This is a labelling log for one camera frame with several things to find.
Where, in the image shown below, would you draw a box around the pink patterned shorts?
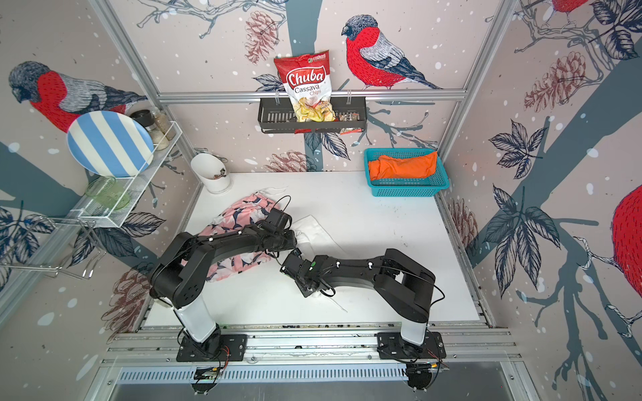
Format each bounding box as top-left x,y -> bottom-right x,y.
197,191 -> 282,282

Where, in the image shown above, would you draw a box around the white shorts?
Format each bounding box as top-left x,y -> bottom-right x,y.
292,215 -> 348,317

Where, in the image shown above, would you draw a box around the orange shorts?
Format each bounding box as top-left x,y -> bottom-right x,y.
367,153 -> 438,180

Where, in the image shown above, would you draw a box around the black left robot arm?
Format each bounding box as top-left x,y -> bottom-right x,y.
148,209 -> 297,345

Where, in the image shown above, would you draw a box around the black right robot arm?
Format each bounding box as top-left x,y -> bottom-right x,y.
280,248 -> 436,348

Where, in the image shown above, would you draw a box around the white ceramic cup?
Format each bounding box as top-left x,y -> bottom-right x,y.
191,153 -> 232,195

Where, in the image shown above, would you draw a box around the small snack packet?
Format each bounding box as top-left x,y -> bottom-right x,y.
336,112 -> 359,122

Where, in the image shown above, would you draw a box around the teal plastic basket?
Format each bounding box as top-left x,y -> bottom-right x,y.
364,148 -> 450,197

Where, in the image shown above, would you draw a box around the red Chuba chips bag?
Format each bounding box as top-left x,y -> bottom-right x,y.
274,51 -> 336,123

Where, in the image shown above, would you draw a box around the dark lid spice jar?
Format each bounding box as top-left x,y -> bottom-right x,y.
130,110 -> 169,151

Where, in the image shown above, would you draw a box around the blue white striped plate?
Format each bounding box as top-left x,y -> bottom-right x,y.
67,111 -> 155,178

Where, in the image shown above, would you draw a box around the black wire wall basket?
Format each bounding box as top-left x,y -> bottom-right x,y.
257,97 -> 367,135

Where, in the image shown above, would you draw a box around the clear acrylic wall shelf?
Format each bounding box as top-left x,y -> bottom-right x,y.
69,121 -> 183,228

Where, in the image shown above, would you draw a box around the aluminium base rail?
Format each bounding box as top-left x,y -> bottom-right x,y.
96,325 -> 522,393

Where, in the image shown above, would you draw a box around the chrome wire wall rack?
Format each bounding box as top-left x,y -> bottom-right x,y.
1,215 -> 107,285

